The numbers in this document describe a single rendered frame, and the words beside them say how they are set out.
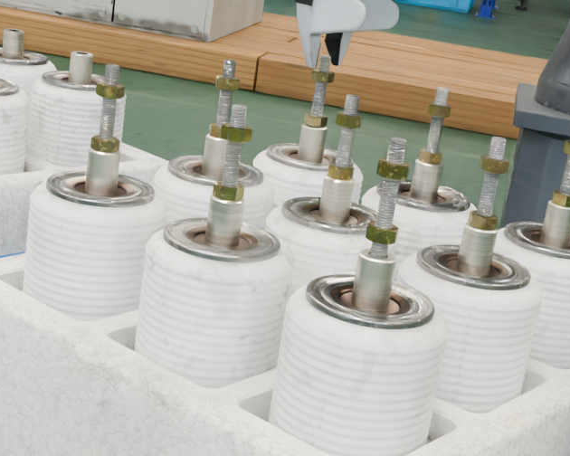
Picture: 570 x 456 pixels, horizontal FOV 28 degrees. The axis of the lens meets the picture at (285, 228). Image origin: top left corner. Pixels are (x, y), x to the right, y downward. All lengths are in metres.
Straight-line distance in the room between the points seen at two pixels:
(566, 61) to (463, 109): 1.40
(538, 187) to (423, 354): 0.51
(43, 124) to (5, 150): 0.08
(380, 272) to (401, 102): 1.91
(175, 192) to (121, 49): 1.84
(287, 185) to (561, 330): 0.26
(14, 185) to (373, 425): 0.52
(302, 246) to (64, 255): 0.16
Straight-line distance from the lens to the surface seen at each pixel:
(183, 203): 0.85
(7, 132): 1.08
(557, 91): 1.14
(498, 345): 0.73
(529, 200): 1.14
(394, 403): 0.64
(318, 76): 0.96
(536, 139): 1.13
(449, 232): 0.88
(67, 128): 1.14
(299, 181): 0.93
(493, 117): 2.54
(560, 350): 0.84
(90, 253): 0.77
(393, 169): 0.63
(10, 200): 1.06
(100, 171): 0.79
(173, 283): 0.70
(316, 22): 0.93
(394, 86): 2.55
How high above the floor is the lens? 0.48
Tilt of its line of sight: 17 degrees down
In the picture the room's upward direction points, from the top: 9 degrees clockwise
